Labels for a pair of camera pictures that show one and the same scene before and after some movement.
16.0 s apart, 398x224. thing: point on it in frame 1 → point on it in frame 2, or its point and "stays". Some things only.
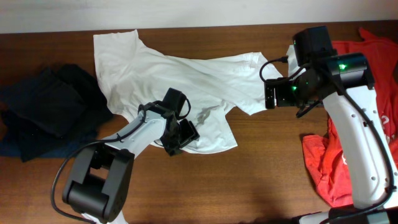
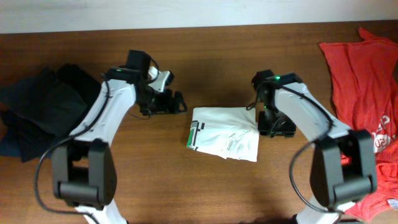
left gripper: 189,130 → 161,106
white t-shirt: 133,74 → 229,132
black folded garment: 49,106 stays
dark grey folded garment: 45,101 stays
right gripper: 282,98 → 286,130
